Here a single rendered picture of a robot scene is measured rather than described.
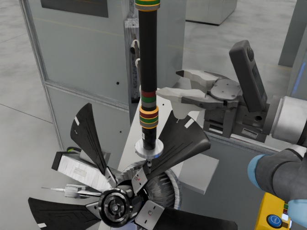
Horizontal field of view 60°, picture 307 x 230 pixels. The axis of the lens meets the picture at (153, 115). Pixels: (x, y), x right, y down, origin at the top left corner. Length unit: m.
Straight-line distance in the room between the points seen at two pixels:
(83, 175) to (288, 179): 0.80
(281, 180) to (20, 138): 3.00
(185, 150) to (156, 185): 0.24
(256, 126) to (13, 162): 2.71
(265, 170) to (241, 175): 1.04
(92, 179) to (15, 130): 2.42
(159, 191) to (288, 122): 0.61
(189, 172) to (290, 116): 1.02
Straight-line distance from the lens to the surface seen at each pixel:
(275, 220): 1.08
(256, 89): 0.46
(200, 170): 1.46
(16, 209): 2.60
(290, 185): 0.50
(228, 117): 0.48
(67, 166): 1.16
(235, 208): 1.84
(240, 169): 1.58
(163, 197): 0.98
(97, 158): 0.93
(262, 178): 0.58
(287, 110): 0.47
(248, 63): 0.44
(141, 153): 0.64
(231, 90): 0.49
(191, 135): 0.80
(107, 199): 0.88
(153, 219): 0.88
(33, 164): 2.91
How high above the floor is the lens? 1.92
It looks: 36 degrees down
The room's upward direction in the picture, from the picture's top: straight up
